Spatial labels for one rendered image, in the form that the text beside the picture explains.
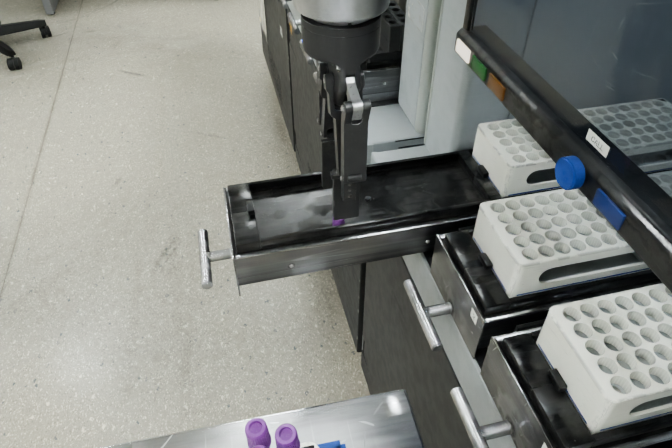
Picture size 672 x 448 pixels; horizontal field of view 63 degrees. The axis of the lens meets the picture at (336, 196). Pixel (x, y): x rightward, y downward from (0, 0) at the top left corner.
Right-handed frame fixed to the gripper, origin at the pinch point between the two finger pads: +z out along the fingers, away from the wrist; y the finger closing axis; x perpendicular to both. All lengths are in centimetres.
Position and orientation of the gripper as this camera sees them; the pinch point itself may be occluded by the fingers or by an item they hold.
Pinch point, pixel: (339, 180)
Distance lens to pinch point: 64.0
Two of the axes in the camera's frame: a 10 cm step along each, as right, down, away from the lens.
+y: -2.4, -6.3, 7.4
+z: 0.0, 7.6, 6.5
